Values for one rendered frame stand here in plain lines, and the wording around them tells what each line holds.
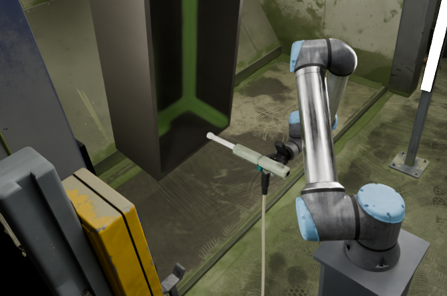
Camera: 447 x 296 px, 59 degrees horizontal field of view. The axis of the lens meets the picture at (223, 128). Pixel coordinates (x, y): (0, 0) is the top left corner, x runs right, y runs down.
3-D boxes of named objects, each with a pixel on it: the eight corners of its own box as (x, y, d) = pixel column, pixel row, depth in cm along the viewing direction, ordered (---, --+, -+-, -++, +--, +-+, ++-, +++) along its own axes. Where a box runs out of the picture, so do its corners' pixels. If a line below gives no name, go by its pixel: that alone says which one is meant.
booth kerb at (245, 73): (33, 223, 251) (25, 209, 243) (32, 221, 252) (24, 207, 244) (281, 56, 401) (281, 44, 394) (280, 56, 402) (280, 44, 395)
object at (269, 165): (287, 201, 191) (291, 164, 179) (282, 207, 188) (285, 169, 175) (212, 161, 218) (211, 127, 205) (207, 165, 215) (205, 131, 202)
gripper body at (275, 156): (279, 175, 194) (291, 163, 202) (280, 161, 189) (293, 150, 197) (265, 169, 198) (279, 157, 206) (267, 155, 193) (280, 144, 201)
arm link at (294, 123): (310, 108, 204) (309, 130, 210) (287, 110, 205) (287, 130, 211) (312, 116, 196) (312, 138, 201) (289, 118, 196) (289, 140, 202)
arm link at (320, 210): (358, 240, 125) (331, 29, 146) (302, 242, 126) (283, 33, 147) (347, 241, 139) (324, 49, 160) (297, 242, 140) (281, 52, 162)
